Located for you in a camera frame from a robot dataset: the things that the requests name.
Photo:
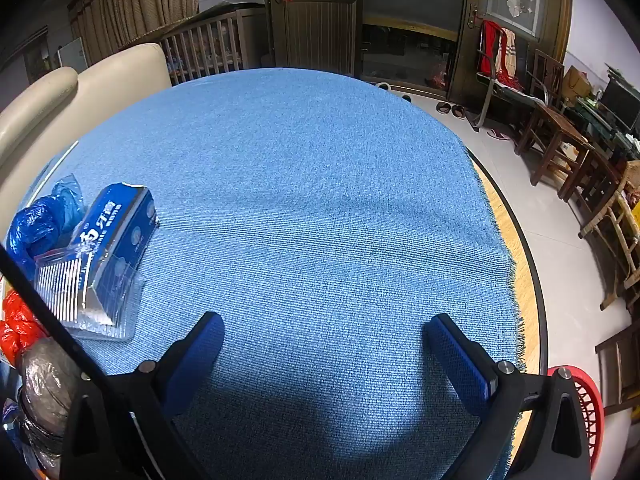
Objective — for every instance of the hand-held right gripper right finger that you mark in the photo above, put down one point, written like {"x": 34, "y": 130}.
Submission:
{"x": 457, "y": 360}

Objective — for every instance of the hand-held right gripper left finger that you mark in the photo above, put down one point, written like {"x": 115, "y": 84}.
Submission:
{"x": 197, "y": 360}

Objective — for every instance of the red plastic basket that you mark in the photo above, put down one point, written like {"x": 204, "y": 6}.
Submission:
{"x": 592, "y": 410}

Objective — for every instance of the clear plastic container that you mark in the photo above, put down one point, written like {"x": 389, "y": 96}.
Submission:
{"x": 65, "y": 285}

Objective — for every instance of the round wooden table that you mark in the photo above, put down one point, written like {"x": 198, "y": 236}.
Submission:
{"x": 520, "y": 280}

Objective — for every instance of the dark plastic bag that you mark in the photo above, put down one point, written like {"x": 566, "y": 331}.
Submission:
{"x": 47, "y": 380}

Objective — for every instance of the blue toothpaste box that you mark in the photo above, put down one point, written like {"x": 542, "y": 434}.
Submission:
{"x": 120, "y": 230}

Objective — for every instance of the red plastic bag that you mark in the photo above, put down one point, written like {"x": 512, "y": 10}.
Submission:
{"x": 15, "y": 325}

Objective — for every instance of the blue woven tablecloth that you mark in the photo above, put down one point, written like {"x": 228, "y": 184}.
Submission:
{"x": 310, "y": 185}

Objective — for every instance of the blue plastic bag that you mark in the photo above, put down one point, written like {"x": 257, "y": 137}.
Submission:
{"x": 35, "y": 230}

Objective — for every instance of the bamboo chair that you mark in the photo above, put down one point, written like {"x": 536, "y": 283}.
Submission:
{"x": 612, "y": 220}

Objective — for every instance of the red flip flop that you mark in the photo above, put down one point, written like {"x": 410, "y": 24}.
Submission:
{"x": 498, "y": 134}

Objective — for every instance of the dark wooden stool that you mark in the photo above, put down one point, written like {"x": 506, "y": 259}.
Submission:
{"x": 595, "y": 165}

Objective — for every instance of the white straw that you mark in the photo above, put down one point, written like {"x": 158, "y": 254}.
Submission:
{"x": 57, "y": 165}

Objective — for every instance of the brown slipper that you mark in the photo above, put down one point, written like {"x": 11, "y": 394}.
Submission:
{"x": 457, "y": 111}
{"x": 443, "y": 107}

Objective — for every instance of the dark wooden chair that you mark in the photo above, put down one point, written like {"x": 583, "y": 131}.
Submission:
{"x": 555, "y": 120}

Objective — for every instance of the beige leather sofa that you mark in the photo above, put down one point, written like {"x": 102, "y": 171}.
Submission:
{"x": 115, "y": 80}

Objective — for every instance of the black monitor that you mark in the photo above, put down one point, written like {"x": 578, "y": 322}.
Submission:
{"x": 620, "y": 105}

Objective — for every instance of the red garment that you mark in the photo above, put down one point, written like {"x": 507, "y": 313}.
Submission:
{"x": 492, "y": 50}

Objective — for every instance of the wooden crib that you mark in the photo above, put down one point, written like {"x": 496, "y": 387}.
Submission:
{"x": 210, "y": 45}

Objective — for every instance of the white cabinet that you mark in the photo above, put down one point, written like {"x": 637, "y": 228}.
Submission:
{"x": 72, "y": 54}

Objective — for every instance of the wooden door with leaf glass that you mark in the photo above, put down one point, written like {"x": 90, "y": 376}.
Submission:
{"x": 320, "y": 30}

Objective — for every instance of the beige striped curtain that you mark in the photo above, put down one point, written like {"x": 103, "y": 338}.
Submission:
{"x": 135, "y": 5}

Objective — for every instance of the metal frame chair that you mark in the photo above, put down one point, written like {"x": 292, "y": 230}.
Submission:
{"x": 487, "y": 95}

